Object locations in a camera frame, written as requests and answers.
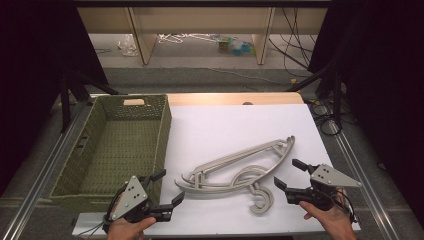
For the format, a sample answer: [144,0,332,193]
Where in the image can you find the coloured plastic cups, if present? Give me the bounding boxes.
[217,35,257,57]

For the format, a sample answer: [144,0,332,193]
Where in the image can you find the light wooden desk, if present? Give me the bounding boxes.
[77,6,329,66]

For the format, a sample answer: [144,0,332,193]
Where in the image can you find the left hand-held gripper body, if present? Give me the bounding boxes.
[102,174,174,234]

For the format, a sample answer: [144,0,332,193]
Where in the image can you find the hanging black cables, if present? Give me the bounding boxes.
[268,7,318,70]

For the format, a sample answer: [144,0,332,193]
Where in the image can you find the green woven basket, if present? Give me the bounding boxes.
[49,94,173,213]

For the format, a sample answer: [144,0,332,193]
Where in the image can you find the black curtain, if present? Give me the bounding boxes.
[308,0,424,218]
[0,0,109,196]

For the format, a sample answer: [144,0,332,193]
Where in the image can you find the black tripod stand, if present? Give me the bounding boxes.
[58,64,120,134]
[285,61,346,132]

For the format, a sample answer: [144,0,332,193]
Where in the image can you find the white wire hangers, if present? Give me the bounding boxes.
[157,32,219,45]

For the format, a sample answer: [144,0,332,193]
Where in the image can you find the aluminium rail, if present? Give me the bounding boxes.
[0,99,92,240]
[324,118,403,240]

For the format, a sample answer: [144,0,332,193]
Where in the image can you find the coiled black floor cable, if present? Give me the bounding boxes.
[308,98,344,137]

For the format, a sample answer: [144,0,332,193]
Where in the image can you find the clear plastic bag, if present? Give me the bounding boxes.
[117,33,139,57]

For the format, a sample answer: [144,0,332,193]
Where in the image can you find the person's left hand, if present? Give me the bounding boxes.
[106,216,157,240]

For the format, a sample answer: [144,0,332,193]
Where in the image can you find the thin white floor cable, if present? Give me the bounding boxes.
[206,67,288,87]

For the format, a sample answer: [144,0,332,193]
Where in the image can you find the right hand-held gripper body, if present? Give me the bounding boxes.
[284,163,363,213]

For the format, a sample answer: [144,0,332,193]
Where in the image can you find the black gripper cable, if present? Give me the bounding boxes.
[336,189,360,224]

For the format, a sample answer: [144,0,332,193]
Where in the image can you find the person's right hand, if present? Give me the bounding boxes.
[298,188,358,240]

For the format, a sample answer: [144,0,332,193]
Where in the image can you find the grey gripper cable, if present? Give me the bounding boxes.
[76,221,108,240]

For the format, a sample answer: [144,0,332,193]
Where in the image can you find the grey plastic hanger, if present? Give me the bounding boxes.
[181,138,291,188]
[174,134,297,216]

